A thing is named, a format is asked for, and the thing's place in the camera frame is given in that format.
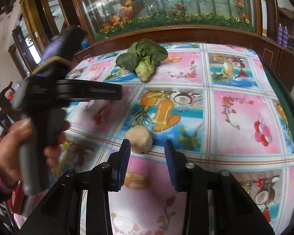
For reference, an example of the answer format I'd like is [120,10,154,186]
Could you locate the dark wooden chair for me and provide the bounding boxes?
[0,81,21,133]

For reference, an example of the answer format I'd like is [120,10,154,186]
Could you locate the green bok choy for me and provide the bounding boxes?
[116,39,168,82]

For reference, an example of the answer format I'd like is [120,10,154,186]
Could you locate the wooden display cabinet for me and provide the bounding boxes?
[9,0,294,93]

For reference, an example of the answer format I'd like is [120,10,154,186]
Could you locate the purple bottles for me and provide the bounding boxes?
[276,23,289,49]

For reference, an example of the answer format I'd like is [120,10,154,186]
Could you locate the person's left hand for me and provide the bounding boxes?
[0,118,71,188]

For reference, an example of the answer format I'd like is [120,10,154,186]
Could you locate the colourful fruit print tablecloth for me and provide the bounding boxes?
[14,42,294,235]

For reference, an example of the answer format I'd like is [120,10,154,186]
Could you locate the beige yam chunk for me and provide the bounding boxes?
[124,125,153,154]

